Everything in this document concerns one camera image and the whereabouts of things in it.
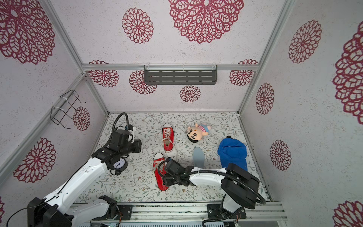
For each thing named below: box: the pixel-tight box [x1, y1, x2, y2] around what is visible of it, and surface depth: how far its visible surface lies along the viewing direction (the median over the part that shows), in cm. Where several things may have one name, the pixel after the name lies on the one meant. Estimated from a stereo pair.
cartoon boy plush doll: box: [186, 123, 211, 143], surface depth 101 cm
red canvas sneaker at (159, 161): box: [152, 152, 169, 192], surface depth 89 cm
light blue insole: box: [192, 146, 205, 169], surface depth 97 cm
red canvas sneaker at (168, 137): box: [161, 122, 175, 153], surface depth 102 cm
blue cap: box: [217, 137, 248, 172], surface depth 95 cm
